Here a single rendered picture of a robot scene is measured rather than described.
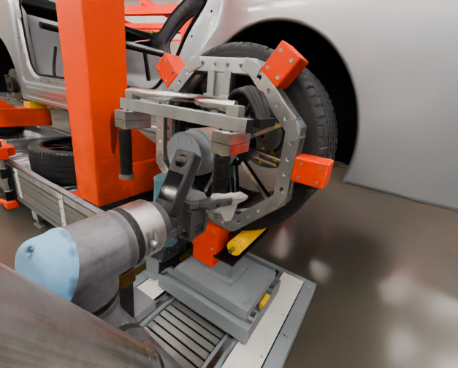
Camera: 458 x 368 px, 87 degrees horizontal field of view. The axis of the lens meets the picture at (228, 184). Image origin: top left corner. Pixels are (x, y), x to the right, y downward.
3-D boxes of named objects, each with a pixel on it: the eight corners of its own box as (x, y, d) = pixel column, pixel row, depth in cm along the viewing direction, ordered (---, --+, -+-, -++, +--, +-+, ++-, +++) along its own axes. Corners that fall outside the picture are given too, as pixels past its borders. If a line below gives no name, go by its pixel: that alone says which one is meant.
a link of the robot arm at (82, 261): (15, 297, 30) (-2, 230, 27) (108, 251, 41) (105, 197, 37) (52, 342, 26) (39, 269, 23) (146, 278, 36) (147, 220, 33)
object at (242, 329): (277, 293, 127) (281, 277, 123) (245, 347, 98) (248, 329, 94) (202, 253, 150) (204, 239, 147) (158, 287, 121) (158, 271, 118)
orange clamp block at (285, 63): (285, 90, 70) (309, 62, 65) (275, 87, 64) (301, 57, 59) (269, 74, 71) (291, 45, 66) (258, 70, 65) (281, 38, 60)
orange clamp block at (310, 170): (298, 174, 74) (328, 182, 70) (289, 181, 68) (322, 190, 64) (302, 152, 72) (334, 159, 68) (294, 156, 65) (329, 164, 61)
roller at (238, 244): (269, 228, 108) (272, 217, 106) (235, 262, 84) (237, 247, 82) (258, 224, 111) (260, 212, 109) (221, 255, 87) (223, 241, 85)
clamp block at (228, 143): (249, 151, 58) (252, 129, 56) (229, 157, 51) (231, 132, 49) (231, 147, 61) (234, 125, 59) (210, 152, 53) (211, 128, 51)
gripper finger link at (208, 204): (225, 199, 51) (184, 201, 48) (226, 191, 50) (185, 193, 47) (234, 209, 47) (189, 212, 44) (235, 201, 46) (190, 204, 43)
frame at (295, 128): (283, 242, 81) (322, 63, 62) (275, 251, 76) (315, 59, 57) (166, 194, 107) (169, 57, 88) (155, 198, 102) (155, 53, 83)
